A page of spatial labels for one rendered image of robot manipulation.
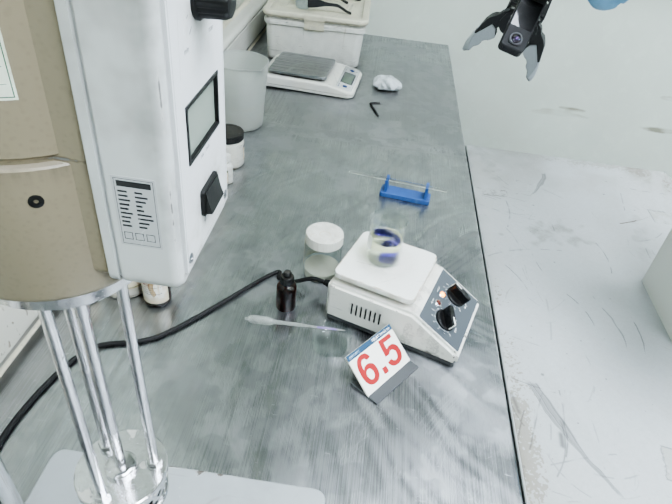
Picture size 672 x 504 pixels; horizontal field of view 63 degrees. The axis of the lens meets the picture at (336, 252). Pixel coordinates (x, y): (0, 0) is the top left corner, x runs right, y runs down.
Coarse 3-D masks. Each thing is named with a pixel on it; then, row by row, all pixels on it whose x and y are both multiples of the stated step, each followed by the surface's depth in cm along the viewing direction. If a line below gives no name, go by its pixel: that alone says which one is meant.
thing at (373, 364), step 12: (384, 336) 75; (372, 348) 73; (384, 348) 74; (396, 348) 75; (360, 360) 72; (372, 360) 73; (384, 360) 74; (396, 360) 75; (360, 372) 71; (372, 372) 72; (384, 372) 73; (372, 384) 72
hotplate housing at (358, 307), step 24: (336, 288) 77; (360, 288) 77; (432, 288) 79; (336, 312) 80; (360, 312) 78; (384, 312) 76; (408, 312) 74; (408, 336) 76; (432, 336) 74; (456, 360) 75
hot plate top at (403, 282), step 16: (352, 256) 80; (400, 256) 81; (416, 256) 81; (432, 256) 82; (336, 272) 77; (352, 272) 77; (368, 272) 77; (384, 272) 77; (400, 272) 78; (416, 272) 78; (368, 288) 75; (384, 288) 75; (400, 288) 75; (416, 288) 75
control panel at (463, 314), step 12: (444, 276) 82; (444, 288) 81; (432, 300) 78; (444, 300) 79; (432, 312) 76; (456, 312) 79; (468, 312) 81; (432, 324) 75; (468, 324) 79; (444, 336) 75; (456, 336) 76; (456, 348) 75
